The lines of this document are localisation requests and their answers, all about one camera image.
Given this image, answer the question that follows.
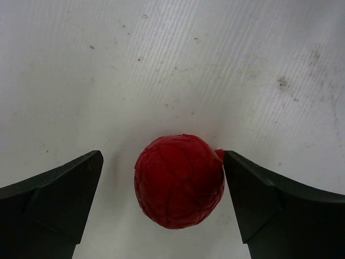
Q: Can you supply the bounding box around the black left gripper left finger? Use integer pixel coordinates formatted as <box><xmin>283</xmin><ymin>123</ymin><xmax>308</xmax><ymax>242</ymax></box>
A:
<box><xmin>1</xmin><ymin>151</ymin><xmax>104</xmax><ymax>258</ymax></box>

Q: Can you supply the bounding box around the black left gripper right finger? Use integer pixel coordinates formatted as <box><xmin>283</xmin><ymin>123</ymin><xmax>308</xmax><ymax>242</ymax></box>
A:
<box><xmin>224</xmin><ymin>151</ymin><xmax>344</xmax><ymax>258</ymax></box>

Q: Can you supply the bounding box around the red fake pomegranate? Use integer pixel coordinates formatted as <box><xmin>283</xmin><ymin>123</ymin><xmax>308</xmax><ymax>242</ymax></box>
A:
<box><xmin>134</xmin><ymin>134</ymin><xmax>225</xmax><ymax>229</ymax></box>

